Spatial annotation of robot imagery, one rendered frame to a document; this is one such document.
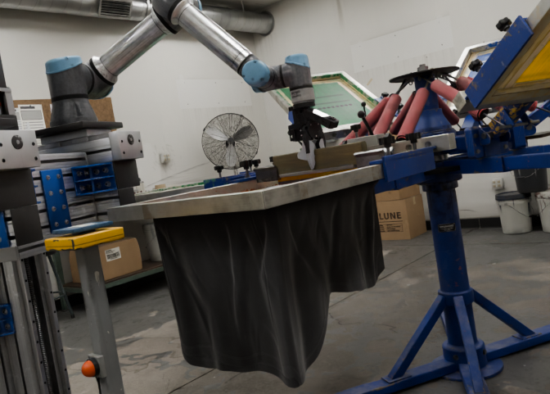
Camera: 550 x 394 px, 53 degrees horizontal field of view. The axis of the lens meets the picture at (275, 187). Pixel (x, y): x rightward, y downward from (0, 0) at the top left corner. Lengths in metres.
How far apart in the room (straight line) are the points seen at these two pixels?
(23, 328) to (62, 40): 4.29
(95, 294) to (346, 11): 5.68
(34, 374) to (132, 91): 4.55
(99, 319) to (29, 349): 0.47
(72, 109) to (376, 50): 4.90
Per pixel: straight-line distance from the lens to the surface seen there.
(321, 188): 1.26
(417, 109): 2.20
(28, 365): 1.78
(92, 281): 1.32
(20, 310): 1.74
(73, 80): 1.89
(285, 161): 1.81
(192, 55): 6.69
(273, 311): 1.30
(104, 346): 1.35
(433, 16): 6.13
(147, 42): 1.94
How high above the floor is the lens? 1.05
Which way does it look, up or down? 3 degrees down
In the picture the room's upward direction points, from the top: 9 degrees counter-clockwise
